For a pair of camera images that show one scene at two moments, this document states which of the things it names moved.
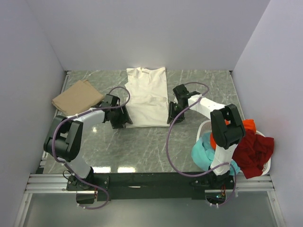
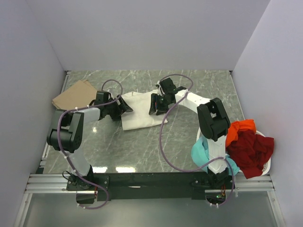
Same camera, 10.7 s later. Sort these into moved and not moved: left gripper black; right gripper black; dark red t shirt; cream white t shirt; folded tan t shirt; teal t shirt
Moved: cream white t shirt; right gripper black; left gripper black
Not moved: folded tan t shirt; dark red t shirt; teal t shirt
